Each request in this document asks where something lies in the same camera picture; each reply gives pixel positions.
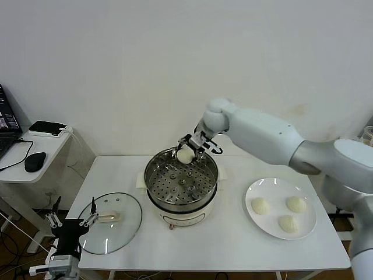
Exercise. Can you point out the black computer mouse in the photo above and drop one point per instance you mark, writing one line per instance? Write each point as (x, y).
(35, 161)

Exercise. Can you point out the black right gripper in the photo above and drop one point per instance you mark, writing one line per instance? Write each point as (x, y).
(194, 145)

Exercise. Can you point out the clear plastic drink cup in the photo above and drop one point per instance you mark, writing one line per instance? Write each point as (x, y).
(368, 134)

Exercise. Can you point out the black laptop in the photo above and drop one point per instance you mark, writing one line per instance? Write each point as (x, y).
(6, 122)

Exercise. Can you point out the black smartphone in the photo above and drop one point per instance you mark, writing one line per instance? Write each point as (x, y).
(46, 127)

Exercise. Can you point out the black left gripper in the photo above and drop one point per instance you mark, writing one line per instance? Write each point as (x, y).
(68, 231)

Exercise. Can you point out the white steamed baozi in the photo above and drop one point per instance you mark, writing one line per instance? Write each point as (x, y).
(288, 224)
(296, 204)
(260, 206)
(185, 155)

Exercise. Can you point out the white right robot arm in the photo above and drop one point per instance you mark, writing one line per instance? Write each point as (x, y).
(262, 128)

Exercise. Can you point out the flat white box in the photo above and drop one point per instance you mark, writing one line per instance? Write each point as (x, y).
(64, 133)

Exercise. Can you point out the white round plate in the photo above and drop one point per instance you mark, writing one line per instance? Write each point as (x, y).
(274, 189)

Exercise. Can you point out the white side table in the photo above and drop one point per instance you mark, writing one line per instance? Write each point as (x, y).
(55, 151)

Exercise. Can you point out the perforated steel steamer basket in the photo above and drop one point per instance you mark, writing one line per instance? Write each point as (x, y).
(209, 172)

